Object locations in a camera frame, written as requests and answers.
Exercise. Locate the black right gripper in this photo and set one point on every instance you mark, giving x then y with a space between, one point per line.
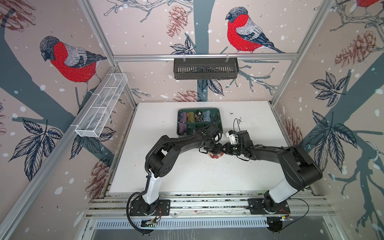
228 149

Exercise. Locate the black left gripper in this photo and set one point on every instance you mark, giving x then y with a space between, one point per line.
217 150

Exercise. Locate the beige maroon striped sock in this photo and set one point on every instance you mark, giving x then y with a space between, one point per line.
216 156

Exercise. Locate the purple striped sock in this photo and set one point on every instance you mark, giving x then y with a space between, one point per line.
182 129

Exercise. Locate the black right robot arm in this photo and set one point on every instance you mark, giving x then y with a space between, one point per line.
299 169

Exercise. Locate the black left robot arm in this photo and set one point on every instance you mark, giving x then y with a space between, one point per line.
163 155

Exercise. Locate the rolled blue grey sock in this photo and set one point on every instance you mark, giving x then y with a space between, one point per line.
207 116

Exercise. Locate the rolled black white sock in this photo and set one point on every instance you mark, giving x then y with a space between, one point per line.
199 117

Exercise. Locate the green compartment tray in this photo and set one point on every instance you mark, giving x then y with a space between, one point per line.
191 127

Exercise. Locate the rolled purple sock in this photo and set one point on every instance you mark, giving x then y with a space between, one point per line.
183 117

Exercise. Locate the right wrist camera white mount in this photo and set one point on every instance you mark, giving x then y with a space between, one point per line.
233 137

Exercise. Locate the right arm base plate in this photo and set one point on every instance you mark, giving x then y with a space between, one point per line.
267 206

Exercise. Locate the black hanging wire basket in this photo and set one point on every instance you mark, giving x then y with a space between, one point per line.
206 68

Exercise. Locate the aluminium horizontal frame bar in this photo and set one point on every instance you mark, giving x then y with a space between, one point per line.
165 58

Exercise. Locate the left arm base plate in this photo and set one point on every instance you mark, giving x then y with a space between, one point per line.
139 208

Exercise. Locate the white mesh wall shelf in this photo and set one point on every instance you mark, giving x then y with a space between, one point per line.
99 112

